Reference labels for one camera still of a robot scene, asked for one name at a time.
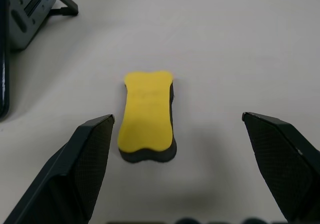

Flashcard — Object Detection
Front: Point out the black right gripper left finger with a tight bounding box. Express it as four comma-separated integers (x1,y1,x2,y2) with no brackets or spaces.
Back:
0,114,116,224

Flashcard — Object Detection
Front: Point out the dark framed writing board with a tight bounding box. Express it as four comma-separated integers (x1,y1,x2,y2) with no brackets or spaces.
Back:
0,0,12,122

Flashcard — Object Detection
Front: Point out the grey board stand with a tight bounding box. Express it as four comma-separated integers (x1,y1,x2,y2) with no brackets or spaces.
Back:
5,0,79,51

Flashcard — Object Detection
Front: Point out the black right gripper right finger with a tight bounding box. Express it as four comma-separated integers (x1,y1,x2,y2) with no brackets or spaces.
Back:
241,111,320,224

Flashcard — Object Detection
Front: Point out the yellow and black eraser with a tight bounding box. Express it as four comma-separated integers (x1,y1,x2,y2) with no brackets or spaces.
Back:
117,70,178,165

